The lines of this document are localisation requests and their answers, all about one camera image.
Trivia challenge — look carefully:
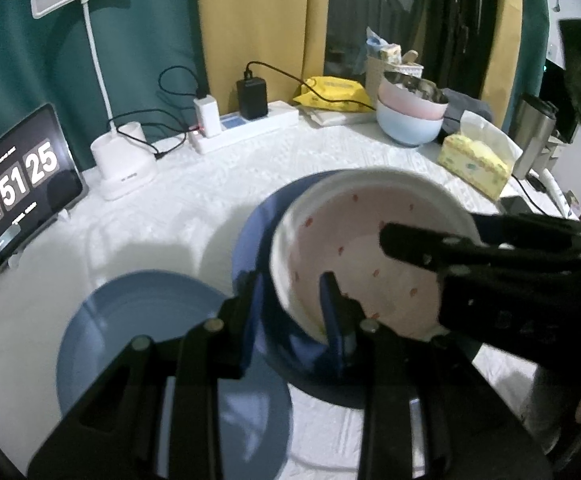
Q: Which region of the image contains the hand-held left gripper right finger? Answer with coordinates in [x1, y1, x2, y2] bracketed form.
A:
[319, 271, 555, 480]

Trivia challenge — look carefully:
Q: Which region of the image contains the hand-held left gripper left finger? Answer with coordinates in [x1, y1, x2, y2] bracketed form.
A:
[27, 269, 260, 480]

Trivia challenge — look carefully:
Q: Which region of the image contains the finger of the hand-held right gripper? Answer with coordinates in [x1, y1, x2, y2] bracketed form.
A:
[470, 212, 562, 249]
[379, 222, 486, 273]

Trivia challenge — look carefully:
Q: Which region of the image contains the pink spotted bowl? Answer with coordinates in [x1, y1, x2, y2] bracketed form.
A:
[269, 167, 481, 343]

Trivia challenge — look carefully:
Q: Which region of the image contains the large blue bowl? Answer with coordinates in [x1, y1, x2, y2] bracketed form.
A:
[231, 170, 371, 408]

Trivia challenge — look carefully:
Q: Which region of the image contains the blue plate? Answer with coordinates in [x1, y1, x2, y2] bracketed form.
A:
[56, 270, 292, 478]

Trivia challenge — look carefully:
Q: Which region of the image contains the black phone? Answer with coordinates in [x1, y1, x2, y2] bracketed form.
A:
[500, 195, 538, 217]

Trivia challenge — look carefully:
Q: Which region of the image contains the yellow tissue box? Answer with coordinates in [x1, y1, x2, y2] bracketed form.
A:
[437, 110, 523, 202]

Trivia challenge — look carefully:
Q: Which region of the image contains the steel thermos cup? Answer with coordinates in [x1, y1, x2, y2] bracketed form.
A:
[511, 92, 558, 181]

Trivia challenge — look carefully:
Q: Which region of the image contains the light blue bowl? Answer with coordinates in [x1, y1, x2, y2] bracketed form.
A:
[375, 99, 445, 148]

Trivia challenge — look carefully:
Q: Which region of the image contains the white textured tablecloth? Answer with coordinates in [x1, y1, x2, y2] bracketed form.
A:
[0, 110, 581, 480]

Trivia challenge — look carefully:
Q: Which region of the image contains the grey cloth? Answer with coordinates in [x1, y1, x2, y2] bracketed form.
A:
[440, 87, 493, 126]

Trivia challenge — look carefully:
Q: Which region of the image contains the white flat packet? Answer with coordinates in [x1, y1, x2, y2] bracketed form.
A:
[303, 105, 376, 126]

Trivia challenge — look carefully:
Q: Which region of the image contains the steel bowl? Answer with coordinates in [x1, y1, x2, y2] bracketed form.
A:
[383, 71, 451, 105]

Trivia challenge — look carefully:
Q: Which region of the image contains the yellow wipes packet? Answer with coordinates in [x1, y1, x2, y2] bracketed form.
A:
[293, 76, 371, 111]

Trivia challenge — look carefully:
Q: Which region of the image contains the beige storage box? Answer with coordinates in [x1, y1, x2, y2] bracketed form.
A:
[365, 55, 425, 92]

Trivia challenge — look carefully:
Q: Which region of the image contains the white desk lamp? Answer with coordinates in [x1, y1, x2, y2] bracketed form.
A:
[30, 0, 160, 202]

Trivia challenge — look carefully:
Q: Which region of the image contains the green curtain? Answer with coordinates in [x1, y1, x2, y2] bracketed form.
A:
[495, 0, 551, 131]
[0, 0, 208, 171]

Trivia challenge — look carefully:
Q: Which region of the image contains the yellow curtain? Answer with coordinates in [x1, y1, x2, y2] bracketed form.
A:
[194, 0, 331, 108]
[477, 0, 516, 103]

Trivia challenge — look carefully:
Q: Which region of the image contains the white power strip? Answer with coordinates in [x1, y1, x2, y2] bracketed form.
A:
[189, 101, 300, 155]

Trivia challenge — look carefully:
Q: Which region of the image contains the white charger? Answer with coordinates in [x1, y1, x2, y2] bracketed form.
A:
[193, 94, 221, 137]

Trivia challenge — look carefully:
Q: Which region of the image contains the blue white tissue pack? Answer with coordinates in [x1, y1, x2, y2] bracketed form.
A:
[367, 26, 402, 63]

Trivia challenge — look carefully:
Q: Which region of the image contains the black charger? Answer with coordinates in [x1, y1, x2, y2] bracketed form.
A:
[235, 77, 270, 120]

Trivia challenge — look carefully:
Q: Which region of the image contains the glass balcony door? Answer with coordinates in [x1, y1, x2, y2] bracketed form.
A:
[325, 0, 511, 101]

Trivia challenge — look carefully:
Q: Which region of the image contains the tablet with clock display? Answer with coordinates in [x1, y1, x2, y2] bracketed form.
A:
[0, 103, 88, 272]

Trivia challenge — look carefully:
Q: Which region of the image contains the black charger cable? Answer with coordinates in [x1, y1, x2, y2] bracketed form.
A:
[244, 60, 376, 112]

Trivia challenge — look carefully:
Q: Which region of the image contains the black lamp cable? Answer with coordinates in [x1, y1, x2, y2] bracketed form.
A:
[108, 65, 206, 161]

